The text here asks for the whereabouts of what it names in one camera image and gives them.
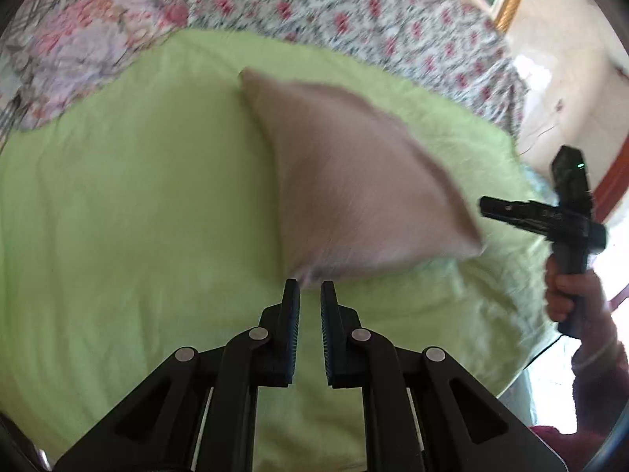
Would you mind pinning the green bed sheet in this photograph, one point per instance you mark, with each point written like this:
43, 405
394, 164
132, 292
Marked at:
123, 206

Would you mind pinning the red floral quilt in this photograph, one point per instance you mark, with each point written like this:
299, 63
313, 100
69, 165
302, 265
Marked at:
373, 10

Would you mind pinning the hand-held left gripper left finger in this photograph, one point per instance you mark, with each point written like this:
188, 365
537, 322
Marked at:
291, 327

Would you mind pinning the person's right hand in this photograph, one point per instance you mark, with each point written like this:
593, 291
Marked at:
594, 295

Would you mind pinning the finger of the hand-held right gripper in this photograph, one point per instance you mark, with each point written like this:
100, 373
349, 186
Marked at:
511, 212

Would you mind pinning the red wooden door frame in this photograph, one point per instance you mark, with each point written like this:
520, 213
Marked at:
616, 182

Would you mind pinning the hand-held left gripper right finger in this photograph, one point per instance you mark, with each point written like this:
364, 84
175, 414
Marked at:
328, 327

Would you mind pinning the beige knit sweater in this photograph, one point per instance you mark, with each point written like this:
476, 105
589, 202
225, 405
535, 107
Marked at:
344, 167

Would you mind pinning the pastel floral pillow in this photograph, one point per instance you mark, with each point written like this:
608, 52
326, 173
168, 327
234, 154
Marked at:
83, 39

